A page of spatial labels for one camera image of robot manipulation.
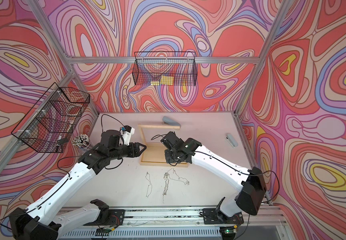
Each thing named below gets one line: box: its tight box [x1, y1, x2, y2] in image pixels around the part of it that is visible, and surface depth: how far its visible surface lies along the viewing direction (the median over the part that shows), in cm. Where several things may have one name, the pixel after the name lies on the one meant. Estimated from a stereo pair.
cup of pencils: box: [72, 134, 91, 150], surface depth 84 cm
